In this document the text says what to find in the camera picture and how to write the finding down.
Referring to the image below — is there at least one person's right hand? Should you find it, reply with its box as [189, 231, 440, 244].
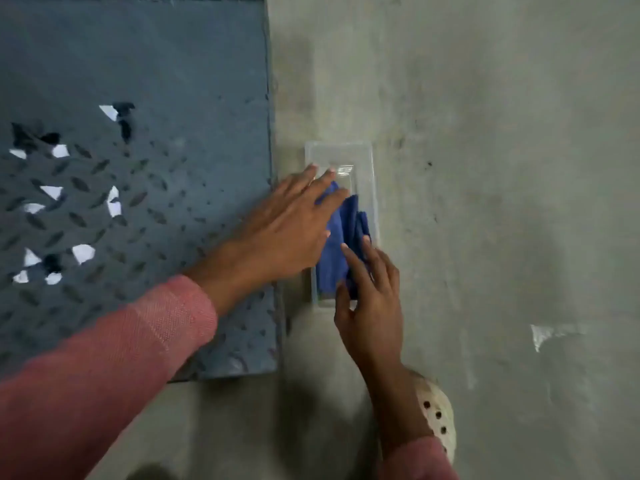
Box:
[333, 235, 405, 368]

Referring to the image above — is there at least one person's left hand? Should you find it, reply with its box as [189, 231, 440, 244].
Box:
[227, 163, 350, 288]

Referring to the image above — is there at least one blue cleaning cloth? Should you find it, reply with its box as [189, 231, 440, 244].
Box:
[315, 180, 372, 301]

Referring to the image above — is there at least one person's left forearm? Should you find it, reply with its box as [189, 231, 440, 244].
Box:
[0, 242, 266, 480]

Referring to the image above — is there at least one person's right forearm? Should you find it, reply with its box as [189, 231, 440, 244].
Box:
[362, 362, 461, 480]

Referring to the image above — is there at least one person's right white clog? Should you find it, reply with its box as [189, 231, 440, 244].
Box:
[409, 372, 457, 465]

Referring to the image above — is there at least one clear plastic container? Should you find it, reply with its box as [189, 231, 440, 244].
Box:
[303, 140, 380, 311]

